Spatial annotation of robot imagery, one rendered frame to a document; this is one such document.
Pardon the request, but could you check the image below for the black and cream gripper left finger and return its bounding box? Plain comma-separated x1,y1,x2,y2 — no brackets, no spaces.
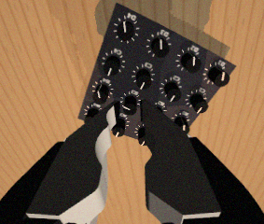
0,101,120,224

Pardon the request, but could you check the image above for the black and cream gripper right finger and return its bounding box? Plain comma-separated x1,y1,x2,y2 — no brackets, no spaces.
140,99,264,224

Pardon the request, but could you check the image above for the black knob box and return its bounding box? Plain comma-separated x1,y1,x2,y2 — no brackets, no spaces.
78,3,236,146

